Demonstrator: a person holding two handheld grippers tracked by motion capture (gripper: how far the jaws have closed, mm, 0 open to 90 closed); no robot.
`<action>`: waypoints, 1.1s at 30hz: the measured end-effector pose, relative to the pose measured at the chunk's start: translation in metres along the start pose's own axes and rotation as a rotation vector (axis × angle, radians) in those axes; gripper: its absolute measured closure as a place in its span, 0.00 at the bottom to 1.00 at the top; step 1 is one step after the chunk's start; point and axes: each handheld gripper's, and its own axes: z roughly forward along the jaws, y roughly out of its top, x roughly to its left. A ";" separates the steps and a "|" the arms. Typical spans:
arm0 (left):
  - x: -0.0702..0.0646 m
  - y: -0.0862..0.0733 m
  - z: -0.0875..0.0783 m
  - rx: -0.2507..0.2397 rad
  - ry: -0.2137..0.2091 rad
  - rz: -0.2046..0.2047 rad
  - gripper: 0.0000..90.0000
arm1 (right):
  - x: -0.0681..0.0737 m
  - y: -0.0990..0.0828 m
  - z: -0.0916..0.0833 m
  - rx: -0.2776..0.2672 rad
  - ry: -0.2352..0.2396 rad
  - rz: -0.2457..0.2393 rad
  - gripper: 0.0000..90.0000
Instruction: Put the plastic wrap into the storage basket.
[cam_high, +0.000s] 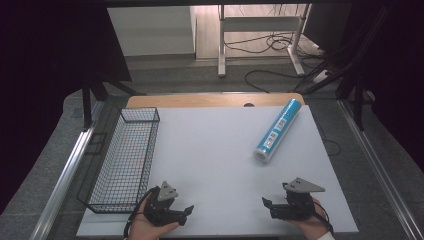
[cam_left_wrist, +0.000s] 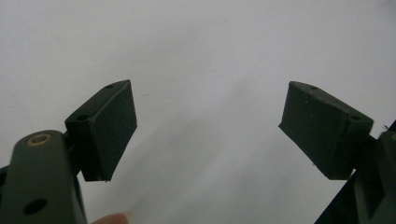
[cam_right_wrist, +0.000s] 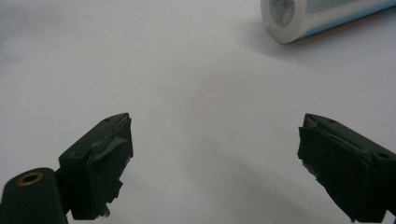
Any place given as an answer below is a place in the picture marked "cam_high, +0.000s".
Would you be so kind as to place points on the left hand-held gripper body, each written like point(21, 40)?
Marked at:
point(159, 207)

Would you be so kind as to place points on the white metal desk frame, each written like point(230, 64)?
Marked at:
point(221, 50)

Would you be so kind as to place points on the white cabinet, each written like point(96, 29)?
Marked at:
point(150, 30)

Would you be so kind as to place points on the black metal stand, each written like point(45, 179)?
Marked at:
point(87, 100)
point(358, 100)

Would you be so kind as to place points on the silver metal rail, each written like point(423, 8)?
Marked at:
point(63, 180)
point(383, 173)

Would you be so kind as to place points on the white table mat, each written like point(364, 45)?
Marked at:
point(230, 166)

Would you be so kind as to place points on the person's left hand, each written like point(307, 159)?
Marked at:
point(146, 229)

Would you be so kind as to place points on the person's right hand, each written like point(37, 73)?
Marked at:
point(313, 226)

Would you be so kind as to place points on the blue cling film roll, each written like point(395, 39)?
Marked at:
point(278, 130)

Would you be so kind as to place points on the white power strip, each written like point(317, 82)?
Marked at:
point(321, 76)

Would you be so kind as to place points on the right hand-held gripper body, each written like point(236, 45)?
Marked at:
point(300, 203)

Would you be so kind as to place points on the dark curtain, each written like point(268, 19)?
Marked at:
point(43, 83)
point(400, 83)

